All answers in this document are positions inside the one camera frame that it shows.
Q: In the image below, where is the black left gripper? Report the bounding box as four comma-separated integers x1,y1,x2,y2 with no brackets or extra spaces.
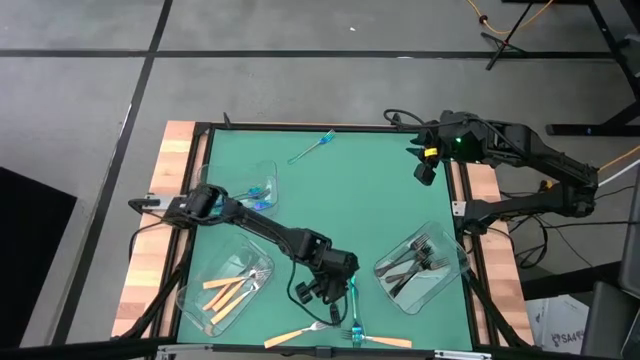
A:
295,247,361,327

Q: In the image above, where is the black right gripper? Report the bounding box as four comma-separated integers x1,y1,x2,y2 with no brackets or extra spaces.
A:
406,112,489,187

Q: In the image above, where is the green table mat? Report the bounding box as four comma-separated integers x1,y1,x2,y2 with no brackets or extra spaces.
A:
177,128,475,352

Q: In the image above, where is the clear glass baking dish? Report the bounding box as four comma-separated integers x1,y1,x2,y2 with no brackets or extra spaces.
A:
175,233,276,338
373,221,471,316
196,159,280,221

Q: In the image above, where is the black tripod stand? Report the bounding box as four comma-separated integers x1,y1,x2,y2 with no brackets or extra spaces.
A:
479,0,557,72

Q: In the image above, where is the white cardboard box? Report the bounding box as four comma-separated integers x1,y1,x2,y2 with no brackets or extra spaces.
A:
523,293,592,357

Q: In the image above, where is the grey chair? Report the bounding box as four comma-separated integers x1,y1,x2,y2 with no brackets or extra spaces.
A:
579,169,640,360

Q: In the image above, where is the large black panel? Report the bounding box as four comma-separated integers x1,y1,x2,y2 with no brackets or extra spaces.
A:
0,165,79,349

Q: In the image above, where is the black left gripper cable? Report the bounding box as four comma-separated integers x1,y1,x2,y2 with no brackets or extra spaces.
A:
285,257,349,327

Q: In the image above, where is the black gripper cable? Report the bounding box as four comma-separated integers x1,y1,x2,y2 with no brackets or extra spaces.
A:
285,257,349,327
383,108,436,132

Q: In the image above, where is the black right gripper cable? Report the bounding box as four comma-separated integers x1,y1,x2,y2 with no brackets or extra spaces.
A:
383,108,436,132

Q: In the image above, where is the black metal table frame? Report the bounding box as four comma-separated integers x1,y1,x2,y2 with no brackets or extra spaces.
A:
110,111,537,360

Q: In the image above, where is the yellow extension cable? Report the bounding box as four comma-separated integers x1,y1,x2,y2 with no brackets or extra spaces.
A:
464,0,557,36
542,144,640,194

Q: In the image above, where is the black desk frame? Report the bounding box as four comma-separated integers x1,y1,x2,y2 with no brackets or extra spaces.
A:
544,0,640,139

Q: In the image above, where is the black floor cable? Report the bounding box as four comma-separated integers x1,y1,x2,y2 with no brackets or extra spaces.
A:
499,185,640,271

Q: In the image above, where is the white cable conduit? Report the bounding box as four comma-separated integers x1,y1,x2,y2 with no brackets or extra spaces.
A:
597,158,640,186

